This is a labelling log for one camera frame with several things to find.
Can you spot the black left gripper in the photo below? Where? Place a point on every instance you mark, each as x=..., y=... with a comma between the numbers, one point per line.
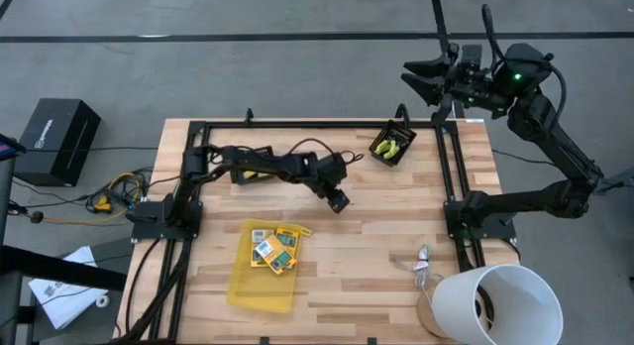
x=329, y=171

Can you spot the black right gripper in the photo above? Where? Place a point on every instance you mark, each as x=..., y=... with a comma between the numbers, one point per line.
x=470, y=87

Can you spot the small black mesh basket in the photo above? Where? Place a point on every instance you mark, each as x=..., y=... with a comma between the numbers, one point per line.
x=238, y=179
x=403, y=134

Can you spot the yellow green crayon box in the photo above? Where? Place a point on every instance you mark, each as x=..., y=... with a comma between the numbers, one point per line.
x=256, y=260
x=275, y=255
x=260, y=236
x=288, y=237

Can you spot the yellow translucent plastic tray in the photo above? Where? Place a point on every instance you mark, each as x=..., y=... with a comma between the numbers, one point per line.
x=257, y=290

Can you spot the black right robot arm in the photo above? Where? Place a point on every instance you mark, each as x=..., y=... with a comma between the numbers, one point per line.
x=555, y=137

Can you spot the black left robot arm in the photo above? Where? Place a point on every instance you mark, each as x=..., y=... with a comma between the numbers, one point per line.
x=267, y=164

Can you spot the round cork base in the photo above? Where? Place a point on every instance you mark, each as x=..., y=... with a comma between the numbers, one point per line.
x=425, y=310

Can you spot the white cylindrical lampshade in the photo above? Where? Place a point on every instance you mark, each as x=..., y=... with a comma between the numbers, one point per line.
x=495, y=305

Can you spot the dark grey floor object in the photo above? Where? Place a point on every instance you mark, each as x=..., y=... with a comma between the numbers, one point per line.
x=614, y=184

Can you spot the white tape roll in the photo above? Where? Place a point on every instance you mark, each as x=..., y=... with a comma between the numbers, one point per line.
x=103, y=301

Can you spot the black stand beam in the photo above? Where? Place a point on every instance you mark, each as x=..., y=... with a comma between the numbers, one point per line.
x=59, y=270

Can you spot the black cardboard box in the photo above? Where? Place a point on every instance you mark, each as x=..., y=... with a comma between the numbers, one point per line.
x=57, y=139

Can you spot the white paper sheets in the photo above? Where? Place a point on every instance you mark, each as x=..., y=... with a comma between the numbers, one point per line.
x=64, y=295

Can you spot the black round plug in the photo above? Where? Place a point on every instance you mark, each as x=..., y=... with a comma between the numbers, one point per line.
x=35, y=217

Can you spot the blue and red object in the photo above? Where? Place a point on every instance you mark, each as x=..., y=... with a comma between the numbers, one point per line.
x=10, y=149

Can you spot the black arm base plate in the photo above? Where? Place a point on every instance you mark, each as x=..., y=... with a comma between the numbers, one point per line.
x=148, y=231
x=495, y=228

